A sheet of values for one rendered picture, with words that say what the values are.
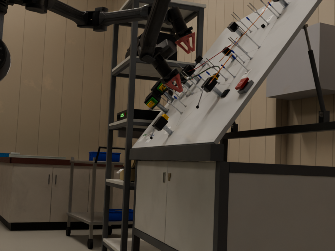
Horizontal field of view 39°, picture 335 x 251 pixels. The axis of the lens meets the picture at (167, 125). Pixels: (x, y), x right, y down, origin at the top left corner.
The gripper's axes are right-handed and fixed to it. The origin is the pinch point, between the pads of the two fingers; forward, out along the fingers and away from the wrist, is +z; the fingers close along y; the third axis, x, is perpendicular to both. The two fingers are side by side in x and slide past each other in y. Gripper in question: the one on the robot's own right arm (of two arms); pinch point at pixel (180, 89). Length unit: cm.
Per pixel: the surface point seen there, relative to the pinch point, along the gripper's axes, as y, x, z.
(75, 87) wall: 755, -79, -31
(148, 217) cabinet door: 52, 42, 49
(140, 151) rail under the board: 60, 21, 20
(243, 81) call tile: -27.3, -13.6, 9.8
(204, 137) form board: -19.9, 11.0, 17.5
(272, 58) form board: -28.3, -29.1, 10.6
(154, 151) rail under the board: 34.4, 19.7, 20.1
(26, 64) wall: 742, -34, -122
